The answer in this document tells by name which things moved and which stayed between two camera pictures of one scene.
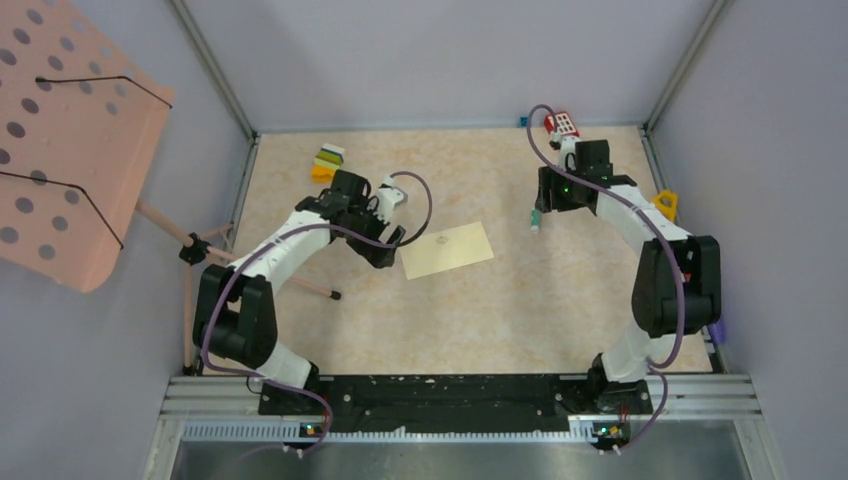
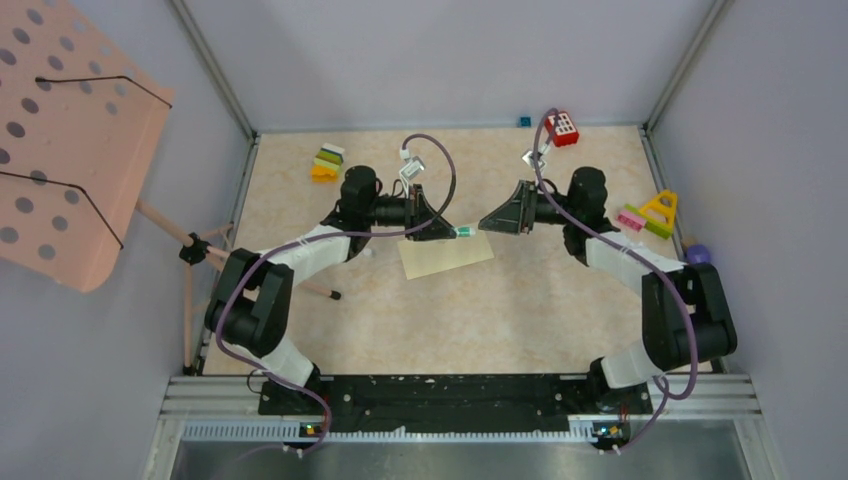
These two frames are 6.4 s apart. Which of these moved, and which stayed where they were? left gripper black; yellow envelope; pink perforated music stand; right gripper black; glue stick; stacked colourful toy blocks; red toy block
Moved: left gripper black; right gripper black; glue stick
Stayed: yellow envelope; red toy block; stacked colourful toy blocks; pink perforated music stand
